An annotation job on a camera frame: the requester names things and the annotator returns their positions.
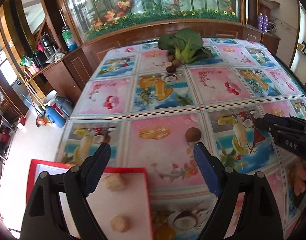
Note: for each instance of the flower bamboo glass panel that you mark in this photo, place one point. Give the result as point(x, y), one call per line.
point(94, 18)

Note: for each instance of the white basin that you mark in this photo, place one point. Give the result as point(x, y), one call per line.
point(50, 97)

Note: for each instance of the grey thermos flask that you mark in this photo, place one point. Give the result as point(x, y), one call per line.
point(64, 105)

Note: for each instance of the red white shallow box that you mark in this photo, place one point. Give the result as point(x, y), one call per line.
point(132, 202)

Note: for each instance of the fruit pattern tablecloth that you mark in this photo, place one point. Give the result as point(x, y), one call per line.
point(152, 116)

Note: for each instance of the black kettle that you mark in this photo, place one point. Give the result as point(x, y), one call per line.
point(50, 47)

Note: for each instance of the brown round fruit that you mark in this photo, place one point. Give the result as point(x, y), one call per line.
point(193, 134)

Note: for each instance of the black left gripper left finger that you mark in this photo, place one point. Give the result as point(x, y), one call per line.
point(93, 167)

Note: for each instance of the beige cake piece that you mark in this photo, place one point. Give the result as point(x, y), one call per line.
point(115, 182)
point(120, 224)

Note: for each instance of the blue thermos flask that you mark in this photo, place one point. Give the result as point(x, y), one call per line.
point(54, 117)

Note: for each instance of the person's right hand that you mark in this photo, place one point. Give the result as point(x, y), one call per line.
point(300, 177)

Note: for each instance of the green leafy vegetable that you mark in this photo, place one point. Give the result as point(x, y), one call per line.
point(186, 45)

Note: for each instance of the purple spray bottle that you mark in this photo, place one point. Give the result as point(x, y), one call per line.
point(265, 24)
point(260, 22)

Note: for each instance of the green soda bottle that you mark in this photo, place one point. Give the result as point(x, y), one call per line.
point(68, 38)

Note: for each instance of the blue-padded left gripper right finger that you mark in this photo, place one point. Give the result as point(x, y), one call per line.
point(210, 167)

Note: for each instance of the orange tangerine in box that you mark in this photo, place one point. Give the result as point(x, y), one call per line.
point(164, 232)

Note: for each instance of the small nuts pile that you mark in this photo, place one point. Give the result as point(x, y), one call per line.
point(172, 63)

